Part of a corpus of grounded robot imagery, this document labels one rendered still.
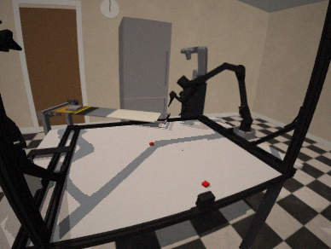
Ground small red block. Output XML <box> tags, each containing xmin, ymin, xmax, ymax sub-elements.
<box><xmin>201</xmin><ymin>181</ymin><xmax>210</xmax><ymax>188</ymax></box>

